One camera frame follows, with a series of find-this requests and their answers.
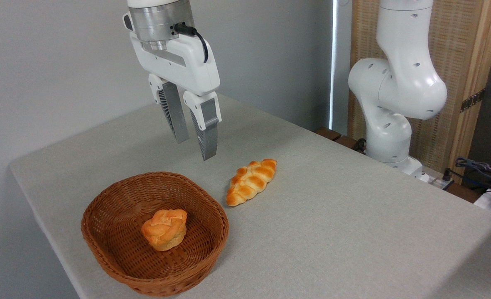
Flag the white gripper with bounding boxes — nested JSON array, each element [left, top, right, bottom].
[[123, 12, 222, 162]]

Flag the round knotted bread roll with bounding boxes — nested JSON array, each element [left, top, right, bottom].
[[141, 209, 188, 252]]

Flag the long braided bread loaf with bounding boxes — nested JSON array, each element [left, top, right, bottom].
[[226, 159, 277, 207]]

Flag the brown wicker basket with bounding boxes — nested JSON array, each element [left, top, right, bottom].
[[81, 172, 229, 297]]

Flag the dark brown wooden block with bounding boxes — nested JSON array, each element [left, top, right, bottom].
[[334, 135, 366, 154], [314, 127, 342, 141]]

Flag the white power strip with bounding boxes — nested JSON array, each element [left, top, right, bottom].
[[425, 170, 454, 191]]

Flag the brown wooden board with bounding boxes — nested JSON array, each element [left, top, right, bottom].
[[446, 183, 484, 204]]

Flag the dark metal screen hinge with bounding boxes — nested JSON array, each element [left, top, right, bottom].
[[461, 88, 486, 113]]

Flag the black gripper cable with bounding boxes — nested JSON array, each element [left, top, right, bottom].
[[174, 23, 209, 64]]

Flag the bundle of black cables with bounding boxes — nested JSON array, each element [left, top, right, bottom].
[[445, 157, 491, 196]]

